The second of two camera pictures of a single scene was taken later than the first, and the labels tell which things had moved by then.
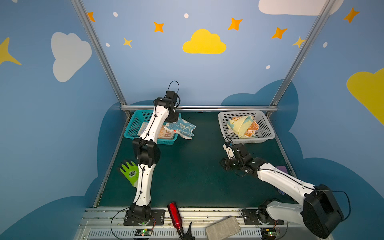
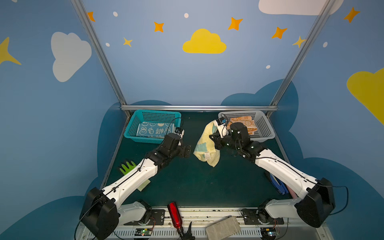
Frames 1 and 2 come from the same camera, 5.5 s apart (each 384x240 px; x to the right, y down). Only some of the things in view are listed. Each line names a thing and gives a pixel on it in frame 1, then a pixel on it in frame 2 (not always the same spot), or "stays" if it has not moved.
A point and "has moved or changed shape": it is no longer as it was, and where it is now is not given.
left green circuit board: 143,232 stays
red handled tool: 175,214 stays
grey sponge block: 223,230 stays
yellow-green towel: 240,126 has moved or changed shape
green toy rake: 131,172 stays
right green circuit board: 269,233 stays
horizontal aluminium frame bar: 230,108 stays
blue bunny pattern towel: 184,128 has moved or changed shape
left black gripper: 172,115 to 184,150
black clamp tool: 187,236 stays
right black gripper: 227,163 to 216,140
